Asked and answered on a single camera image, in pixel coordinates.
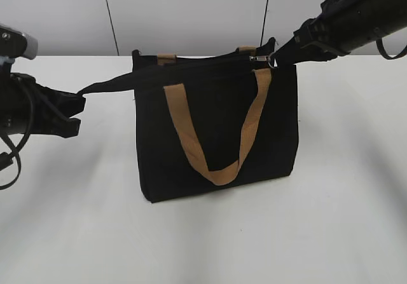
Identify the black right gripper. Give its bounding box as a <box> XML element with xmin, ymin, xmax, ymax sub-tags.
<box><xmin>270</xmin><ymin>0</ymin><xmax>350</xmax><ymax>66</ymax></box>

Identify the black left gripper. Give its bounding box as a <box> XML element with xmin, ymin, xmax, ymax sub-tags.
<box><xmin>27</xmin><ymin>77</ymin><xmax>86</xmax><ymax>138</ymax></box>

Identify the black strap with metal clasp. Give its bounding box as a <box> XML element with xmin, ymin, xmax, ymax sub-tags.
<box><xmin>76</xmin><ymin>54</ymin><xmax>280</xmax><ymax>98</ymax></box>

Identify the black canvas tote bag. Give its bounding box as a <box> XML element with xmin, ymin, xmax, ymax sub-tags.
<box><xmin>132</xmin><ymin>39</ymin><xmax>299</xmax><ymax>203</ymax></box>

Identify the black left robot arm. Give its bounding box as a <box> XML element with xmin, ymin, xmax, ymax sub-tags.
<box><xmin>1</xmin><ymin>72</ymin><xmax>86</xmax><ymax>139</ymax></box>

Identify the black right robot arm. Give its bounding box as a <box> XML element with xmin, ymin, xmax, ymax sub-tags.
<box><xmin>269</xmin><ymin>0</ymin><xmax>406</xmax><ymax>66</ymax></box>

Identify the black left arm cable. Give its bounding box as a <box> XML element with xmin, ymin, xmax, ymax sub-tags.
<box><xmin>0</xmin><ymin>77</ymin><xmax>34</xmax><ymax>191</ymax></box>

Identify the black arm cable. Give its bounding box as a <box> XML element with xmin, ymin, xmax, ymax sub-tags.
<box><xmin>375</xmin><ymin>23</ymin><xmax>407</xmax><ymax>60</ymax></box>
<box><xmin>0</xmin><ymin>77</ymin><xmax>34</xmax><ymax>191</ymax></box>

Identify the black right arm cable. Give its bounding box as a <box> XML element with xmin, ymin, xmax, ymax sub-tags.
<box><xmin>375</xmin><ymin>23</ymin><xmax>407</xmax><ymax>60</ymax></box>

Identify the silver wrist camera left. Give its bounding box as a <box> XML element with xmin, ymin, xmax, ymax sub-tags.
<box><xmin>1</xmin><ymin>24</ymin><xmax>38</xmax><ymax>60</ymax></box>

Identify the front tan webbing handle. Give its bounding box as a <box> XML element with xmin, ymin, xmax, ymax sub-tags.
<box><xmin>163</xmin><ymin>69</ymin><xmax>272</xmax><ymax>186</ymax></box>

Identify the tan webbing handle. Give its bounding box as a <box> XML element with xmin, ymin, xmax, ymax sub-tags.
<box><xmin>163</xmin><ymin>69</ymin><xmax>272</xmax><ymax>186</ymax></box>
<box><xmin>157</xmin><ymin>46</ymin><xmax>257</xmax><ymax>65</ymax></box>

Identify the rear tan webbing handle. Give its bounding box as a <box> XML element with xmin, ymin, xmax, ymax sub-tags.
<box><xmin>157</xmin><ymin>46</ymin><xmax>257</xmax><ymax>65</ymax></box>

